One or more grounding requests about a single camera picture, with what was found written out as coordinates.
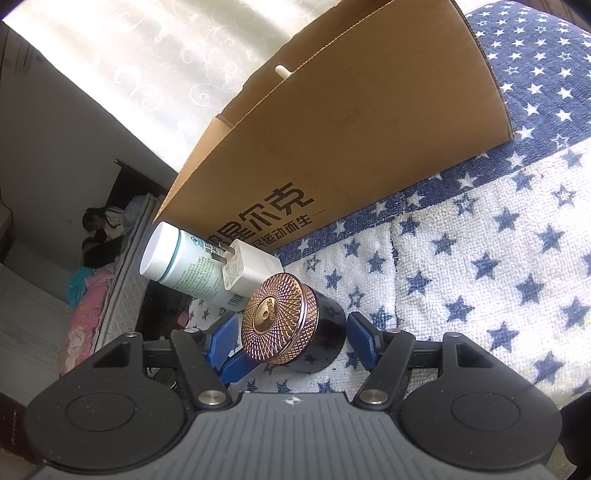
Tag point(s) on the black jar with gold lid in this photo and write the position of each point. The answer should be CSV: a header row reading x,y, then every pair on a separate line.
x,y
318,332

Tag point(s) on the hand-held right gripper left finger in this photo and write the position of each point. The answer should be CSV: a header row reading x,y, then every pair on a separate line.
x,y
231,350

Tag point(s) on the grey quilted mattress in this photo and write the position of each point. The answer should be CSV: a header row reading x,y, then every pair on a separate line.
x,y
124,277

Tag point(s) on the white patterned curtain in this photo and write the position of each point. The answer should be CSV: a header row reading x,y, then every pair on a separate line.
x,y
138,69

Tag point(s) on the pink floral bedding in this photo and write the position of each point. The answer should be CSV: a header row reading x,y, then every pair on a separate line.
x,y
87,314

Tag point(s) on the white plastic stick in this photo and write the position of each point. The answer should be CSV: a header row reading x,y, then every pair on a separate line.
x,y
281,71

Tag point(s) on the blue star blanket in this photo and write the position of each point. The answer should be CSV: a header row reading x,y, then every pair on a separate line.
x,y
485,240

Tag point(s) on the white charger plug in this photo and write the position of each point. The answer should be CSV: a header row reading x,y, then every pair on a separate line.
x,y
254,272

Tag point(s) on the white pill bottle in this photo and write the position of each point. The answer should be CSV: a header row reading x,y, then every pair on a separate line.
x,y
184,267

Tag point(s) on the cardboard box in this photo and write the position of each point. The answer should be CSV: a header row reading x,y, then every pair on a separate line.
x,y
369,115

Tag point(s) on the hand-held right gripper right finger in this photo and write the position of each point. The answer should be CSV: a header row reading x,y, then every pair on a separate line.
x,y
360,339

